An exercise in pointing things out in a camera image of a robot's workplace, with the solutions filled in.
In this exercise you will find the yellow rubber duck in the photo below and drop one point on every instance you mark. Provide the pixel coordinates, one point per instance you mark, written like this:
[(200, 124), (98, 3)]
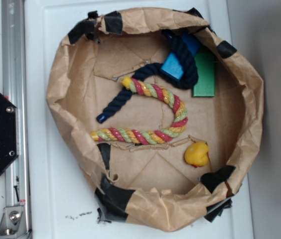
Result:
[(197, 154)]

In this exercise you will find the green wooden block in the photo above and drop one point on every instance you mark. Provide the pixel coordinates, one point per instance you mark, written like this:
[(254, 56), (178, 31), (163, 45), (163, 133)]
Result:
[(205, 86)]

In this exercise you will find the blue wooden block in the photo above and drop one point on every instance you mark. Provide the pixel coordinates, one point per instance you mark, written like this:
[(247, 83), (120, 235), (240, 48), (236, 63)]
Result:
[(172, 65)]

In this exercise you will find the aluminium extrusion rail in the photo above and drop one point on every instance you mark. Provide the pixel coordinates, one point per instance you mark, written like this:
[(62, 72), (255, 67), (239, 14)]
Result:
[(17, 186)]

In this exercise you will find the metal corner bracket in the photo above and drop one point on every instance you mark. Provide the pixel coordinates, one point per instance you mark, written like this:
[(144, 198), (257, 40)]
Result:
[(13, 223)]

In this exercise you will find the brown paper bag bin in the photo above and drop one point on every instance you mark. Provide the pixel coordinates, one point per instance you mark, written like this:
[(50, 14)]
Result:
[(129, 127)]

